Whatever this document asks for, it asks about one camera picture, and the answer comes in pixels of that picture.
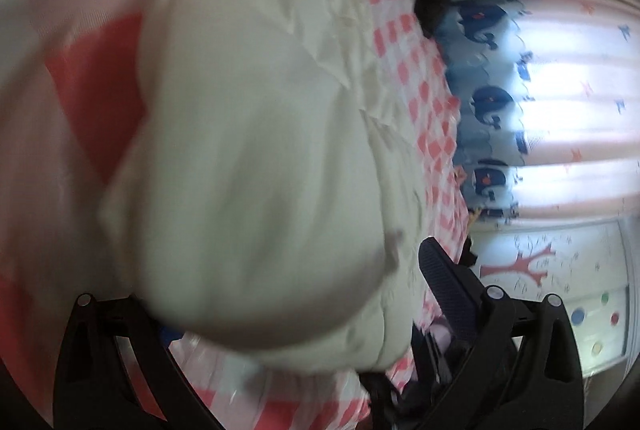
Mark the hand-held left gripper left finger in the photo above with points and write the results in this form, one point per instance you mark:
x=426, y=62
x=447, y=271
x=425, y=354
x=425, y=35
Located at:
x=140, y=316

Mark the pink star print curtain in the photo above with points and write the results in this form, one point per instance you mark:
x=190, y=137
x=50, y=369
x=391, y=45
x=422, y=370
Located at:
x=575, y=110

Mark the red tree wall sticker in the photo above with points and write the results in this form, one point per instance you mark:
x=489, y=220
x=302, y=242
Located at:
x=520, y=265

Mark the blue whale print curtain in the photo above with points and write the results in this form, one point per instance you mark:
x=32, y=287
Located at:
x=490, y=100

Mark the white cabinet with coloured dots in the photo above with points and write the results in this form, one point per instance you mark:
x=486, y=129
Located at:
x=600, y=310

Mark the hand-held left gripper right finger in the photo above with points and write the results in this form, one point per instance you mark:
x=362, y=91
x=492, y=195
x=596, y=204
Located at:
x=447, y=290

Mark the red white checkered bed sheet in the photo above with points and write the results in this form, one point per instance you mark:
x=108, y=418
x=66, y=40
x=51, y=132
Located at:
x=90, y=100

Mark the cream quilted jacket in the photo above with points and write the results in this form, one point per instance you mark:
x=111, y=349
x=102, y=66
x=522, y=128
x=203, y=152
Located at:
x=250, y=160

